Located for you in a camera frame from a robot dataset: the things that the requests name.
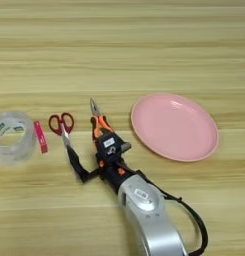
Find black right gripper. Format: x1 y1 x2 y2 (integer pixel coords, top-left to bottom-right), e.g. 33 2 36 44
66 141 138 195

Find pink round plate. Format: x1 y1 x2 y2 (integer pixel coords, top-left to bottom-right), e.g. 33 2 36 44
130 92 219 163

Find small red box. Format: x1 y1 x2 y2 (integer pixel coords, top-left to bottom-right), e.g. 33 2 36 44
33 120 49 155

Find small black box white label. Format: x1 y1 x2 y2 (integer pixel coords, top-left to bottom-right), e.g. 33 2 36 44
94 132 123 156

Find orange black pliers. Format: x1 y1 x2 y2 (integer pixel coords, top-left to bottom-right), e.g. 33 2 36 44
89 97 115 141

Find clear tape roll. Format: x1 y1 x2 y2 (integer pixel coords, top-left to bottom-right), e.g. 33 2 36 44
0 110 38 167

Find red handled scissors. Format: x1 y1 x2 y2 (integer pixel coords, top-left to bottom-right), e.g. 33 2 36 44
48 112 75 150

